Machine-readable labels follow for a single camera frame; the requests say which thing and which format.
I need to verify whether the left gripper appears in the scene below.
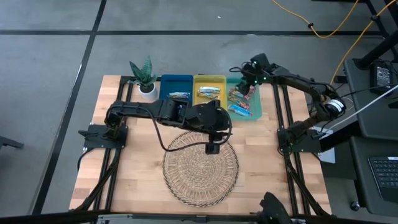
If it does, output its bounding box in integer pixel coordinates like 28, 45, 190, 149
194, 103, 233, 139

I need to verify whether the dark green granola bar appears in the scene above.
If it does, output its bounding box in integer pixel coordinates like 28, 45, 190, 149
197, 92, 220, 101

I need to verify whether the chocolate chip granola bar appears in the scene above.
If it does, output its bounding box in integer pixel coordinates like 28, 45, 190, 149
227, 104, 254, 118

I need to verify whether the orange blue granola bar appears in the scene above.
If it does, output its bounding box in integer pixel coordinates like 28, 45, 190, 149
198, 86, 221, 95

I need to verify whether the purple blue granola bar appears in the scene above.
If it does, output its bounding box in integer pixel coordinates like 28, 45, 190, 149
169, 91, 192, 100

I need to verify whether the teal plastic bin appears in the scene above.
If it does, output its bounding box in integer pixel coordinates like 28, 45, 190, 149
226, 76, 263, 121

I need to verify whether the yellow plastic bin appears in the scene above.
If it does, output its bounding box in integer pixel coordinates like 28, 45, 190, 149
192, 74, 228, 108

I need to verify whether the blue plastic bin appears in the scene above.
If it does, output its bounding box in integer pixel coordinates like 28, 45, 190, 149
157, 73, 194, 108

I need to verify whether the round woven placemat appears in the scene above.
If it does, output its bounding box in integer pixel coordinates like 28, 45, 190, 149
162, 130, 240, 208

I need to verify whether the white plant pot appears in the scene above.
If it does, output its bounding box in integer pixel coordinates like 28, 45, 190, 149
137, 82, 159, 101

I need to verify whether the green snake plant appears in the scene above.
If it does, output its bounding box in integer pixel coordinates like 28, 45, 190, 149
129, 55, 159, 88

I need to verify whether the black foreground device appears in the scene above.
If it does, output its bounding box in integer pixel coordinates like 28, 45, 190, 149
259, 192, 292, 224

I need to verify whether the black support pole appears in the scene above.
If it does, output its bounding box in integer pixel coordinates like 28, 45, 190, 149
354, 30, 398, 71

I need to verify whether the black side desk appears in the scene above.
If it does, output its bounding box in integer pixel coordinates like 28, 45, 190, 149
341, 57, 398, 218

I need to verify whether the black power supply unit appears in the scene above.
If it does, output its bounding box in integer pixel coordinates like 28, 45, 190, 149
369, 60, 394, 94

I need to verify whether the black keyboard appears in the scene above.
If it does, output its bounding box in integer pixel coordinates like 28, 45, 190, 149
368, 156, 398, 203

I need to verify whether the black stand leg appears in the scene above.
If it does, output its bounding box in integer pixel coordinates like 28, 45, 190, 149
0, 136, 25, 150

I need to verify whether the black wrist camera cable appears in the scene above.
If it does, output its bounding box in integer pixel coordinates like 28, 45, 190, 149
148, 107, 215, 152

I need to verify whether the yellow extension cable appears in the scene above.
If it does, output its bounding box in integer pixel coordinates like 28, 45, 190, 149
320, 0, 398, 98
271, 0, 360, 40

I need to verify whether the black aluminium table frame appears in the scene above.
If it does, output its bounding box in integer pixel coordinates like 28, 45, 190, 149
70, 74, 332, 224

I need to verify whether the white cable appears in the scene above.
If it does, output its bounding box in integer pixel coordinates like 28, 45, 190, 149
312, 92, 398, 138

